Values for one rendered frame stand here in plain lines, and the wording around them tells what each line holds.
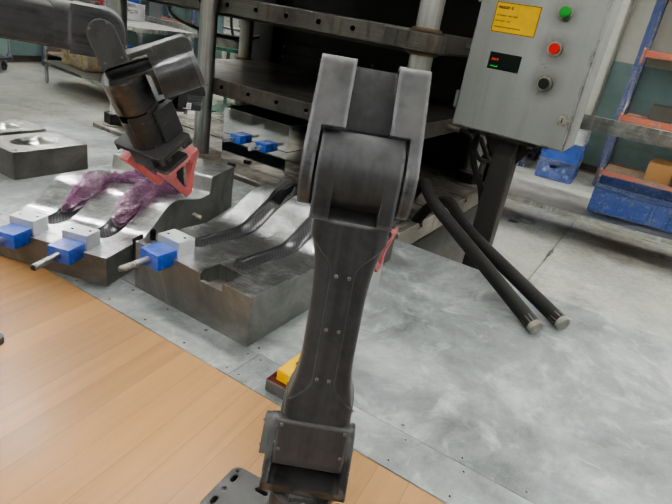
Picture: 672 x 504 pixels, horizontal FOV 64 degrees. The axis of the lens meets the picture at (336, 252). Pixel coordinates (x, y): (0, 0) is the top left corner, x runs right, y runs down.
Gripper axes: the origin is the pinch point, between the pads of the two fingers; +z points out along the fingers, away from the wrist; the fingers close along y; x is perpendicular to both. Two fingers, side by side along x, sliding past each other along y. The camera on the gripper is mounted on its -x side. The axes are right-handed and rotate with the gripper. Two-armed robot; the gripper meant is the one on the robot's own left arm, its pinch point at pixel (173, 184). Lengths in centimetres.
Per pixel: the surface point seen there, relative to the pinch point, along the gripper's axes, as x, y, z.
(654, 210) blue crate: -297, -73, 242
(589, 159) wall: -540, 6, 407
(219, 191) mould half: -23.6, 22.4, 30.2
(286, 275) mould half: -1.7, -17.8, 14.9
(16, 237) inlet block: 17.8, 23.9, 6.5
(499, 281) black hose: -33, -44, 37
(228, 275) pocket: 3.9, -10.4, 12.9
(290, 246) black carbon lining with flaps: -11.0, -10.4, 20.8
